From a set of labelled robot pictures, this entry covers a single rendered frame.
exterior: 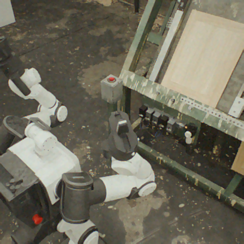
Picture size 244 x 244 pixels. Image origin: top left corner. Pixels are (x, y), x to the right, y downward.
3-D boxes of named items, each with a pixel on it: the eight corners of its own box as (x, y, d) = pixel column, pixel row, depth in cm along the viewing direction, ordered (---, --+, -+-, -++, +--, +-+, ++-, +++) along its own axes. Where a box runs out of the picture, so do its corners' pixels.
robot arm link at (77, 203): (104, 213, 110) (71, 222, 101) (91, 203, 117) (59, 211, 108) (107, 183, 108) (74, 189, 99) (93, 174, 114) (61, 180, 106)
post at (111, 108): (109, 160, 288) (107, 99, 236) (113, 157, 291) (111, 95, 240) (114, 164, 285) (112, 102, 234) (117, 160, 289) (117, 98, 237)
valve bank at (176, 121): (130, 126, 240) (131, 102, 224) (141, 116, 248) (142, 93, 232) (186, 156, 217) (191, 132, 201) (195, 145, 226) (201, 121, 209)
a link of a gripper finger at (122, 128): (128, 120, 76) (128, 129, 82) (116, 123, 76) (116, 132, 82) (130, 126, 76) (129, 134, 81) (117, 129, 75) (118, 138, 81)
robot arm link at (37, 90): (24, 67, 128) (42, 83, 139) (6, 77, 129) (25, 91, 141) (27, 79, 125) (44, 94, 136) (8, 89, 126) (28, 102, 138)
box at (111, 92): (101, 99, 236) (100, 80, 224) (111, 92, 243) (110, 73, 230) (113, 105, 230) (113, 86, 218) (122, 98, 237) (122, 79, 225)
